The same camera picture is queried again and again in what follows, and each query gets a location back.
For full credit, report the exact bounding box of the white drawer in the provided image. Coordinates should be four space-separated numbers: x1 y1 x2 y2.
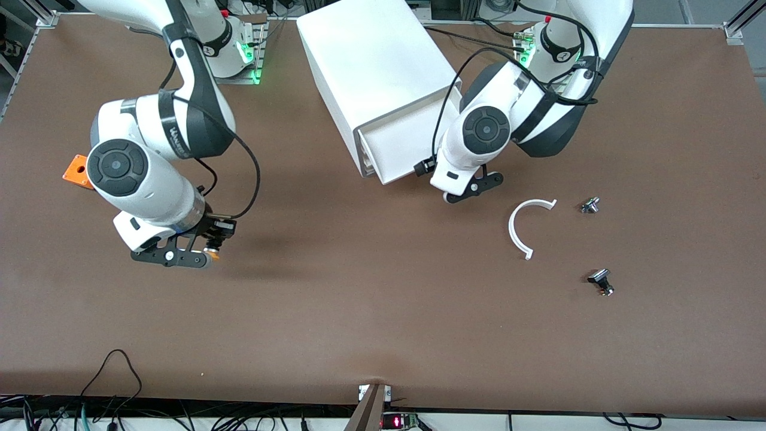
359 84 464 185

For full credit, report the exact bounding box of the white drawer cabinet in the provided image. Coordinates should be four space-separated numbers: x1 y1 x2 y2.
296 0 463 178

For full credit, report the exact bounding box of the white curved plastic arc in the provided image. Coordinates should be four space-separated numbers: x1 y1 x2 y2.
508 198 558 261

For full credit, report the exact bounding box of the device with red display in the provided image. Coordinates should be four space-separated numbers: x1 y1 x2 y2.
382 412 420 430

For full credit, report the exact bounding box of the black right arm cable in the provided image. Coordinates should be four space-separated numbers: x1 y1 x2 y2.
159 60 262 219

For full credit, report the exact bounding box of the orange button enclosure box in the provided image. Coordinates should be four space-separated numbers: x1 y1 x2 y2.
62 154 95 190

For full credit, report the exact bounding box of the black cable on table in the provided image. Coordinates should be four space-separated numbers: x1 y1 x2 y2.
422 18 530 51

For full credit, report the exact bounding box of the black looped cable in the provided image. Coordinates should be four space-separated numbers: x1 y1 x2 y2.
78 349 144 414

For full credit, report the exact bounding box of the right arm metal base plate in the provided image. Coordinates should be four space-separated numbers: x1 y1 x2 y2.
229 15 268 85

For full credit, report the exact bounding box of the black knob switch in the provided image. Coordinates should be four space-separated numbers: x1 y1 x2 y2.
587 269 616 297

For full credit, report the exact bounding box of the aluminium frame rail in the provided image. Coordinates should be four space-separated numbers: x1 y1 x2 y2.
0 11 60 123
723 0 766 46

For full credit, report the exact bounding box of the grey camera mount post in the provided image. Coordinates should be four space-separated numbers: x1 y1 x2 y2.
344 383 393 431

